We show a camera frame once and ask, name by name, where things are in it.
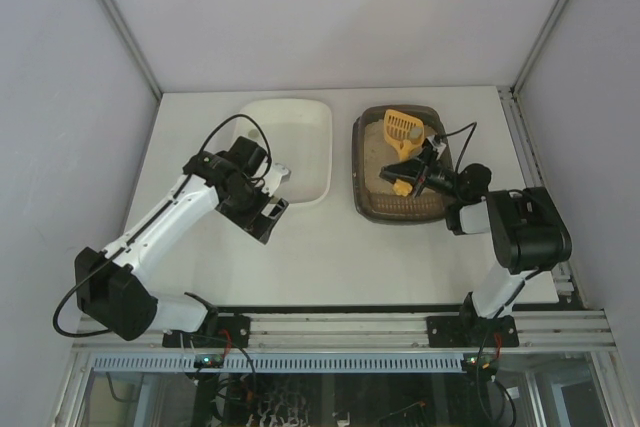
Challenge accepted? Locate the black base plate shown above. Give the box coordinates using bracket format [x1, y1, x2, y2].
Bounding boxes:
[162, 310, 251, 349]
[426, 304, 520, 348]

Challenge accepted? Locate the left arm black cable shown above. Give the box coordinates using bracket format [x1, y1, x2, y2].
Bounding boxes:
[52, 113, 273, 337]

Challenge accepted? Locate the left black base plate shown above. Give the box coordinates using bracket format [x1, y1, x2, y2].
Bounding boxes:
[162, 310, 251, 349]

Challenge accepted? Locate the yellow litter scoop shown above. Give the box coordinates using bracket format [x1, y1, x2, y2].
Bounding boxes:
[382, 107, 427, 198]

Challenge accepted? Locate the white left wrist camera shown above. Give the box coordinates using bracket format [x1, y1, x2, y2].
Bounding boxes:
[262, 163, 291, 197]

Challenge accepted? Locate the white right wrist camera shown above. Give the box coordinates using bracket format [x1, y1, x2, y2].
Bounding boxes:
[423, 135, 447, 158]

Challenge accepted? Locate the brown litter box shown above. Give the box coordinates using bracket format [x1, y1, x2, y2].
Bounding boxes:
[351, 104, 453, 224]

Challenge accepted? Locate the aluminium rail frame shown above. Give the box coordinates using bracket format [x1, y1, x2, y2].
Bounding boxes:
[71, 310, 616, 372]

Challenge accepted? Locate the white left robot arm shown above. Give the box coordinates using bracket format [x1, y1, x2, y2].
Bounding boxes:
[74, 137, 290, 341]

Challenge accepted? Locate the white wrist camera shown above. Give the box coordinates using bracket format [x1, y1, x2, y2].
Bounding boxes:
[423, 135, 447, 158]
[262, 163, 291, 197]

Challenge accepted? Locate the white plastic tray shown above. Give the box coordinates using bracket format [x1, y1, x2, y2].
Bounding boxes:
[234, 98, 333, 207]

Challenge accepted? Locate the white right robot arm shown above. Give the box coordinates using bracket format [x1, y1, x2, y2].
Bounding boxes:
[379, 150, 572, 320]

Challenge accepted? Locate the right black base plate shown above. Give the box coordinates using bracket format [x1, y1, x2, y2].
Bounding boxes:
[426, 304, 520, 348]

